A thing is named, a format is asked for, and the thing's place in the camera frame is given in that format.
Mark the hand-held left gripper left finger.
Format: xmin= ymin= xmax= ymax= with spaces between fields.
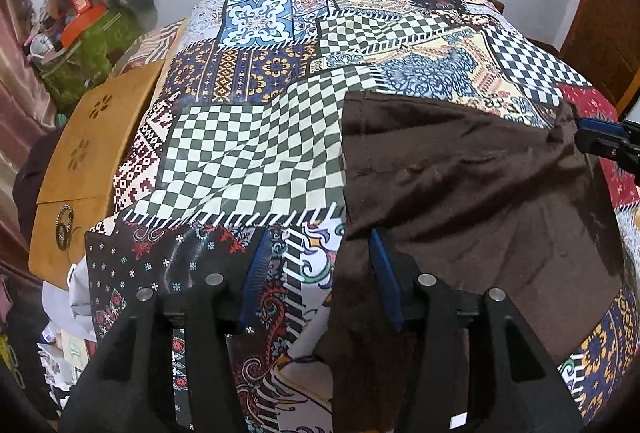
xmin=60 ymin=228 xmax=273 ymax=433

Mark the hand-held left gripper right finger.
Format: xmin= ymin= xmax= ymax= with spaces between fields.
xmin=369 ymin=229 xmax=586 ymax=433

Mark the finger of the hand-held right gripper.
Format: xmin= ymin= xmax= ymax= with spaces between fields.
xmin=574 ymin=117 xmax=640 ymax=174

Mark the brown garment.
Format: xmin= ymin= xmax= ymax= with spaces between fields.
xmin=312 ymin=92 xmax=626 ymax=433

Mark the white clothes pile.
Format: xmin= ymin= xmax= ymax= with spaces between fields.
xmin=40 ymin=263 xmax=96 ymax=394

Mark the wooden door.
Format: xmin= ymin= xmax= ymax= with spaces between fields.
xmin=557 ymin=0 xmax=640 ymax=114

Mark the patchwork printed blanket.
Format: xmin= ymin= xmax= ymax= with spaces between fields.
xmin=82 ymin=0 xmax=640 ymax=433

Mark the wooden chest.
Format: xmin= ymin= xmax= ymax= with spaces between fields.
xmin=29 ymin=18 xmax=188 ymax=289

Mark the dark cloth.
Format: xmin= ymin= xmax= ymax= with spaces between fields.
xmin=12 ymin=128 xmax=66 ymax=244

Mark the striped pink cloth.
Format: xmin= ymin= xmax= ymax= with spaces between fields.
xmin=112 ymin=20 xmax=186 ymax=74

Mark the green storage bag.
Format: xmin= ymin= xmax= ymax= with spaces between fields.
xmin=40 ymin=6 xmax=161 ymax=109

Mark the pink curtain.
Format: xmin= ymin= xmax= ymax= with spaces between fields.
xmin=0 ymin=0 xmax=56 ymax=264

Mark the orange box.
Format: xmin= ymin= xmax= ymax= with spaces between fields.
xmin=57 ymin=3 xmax=108 ymax=49

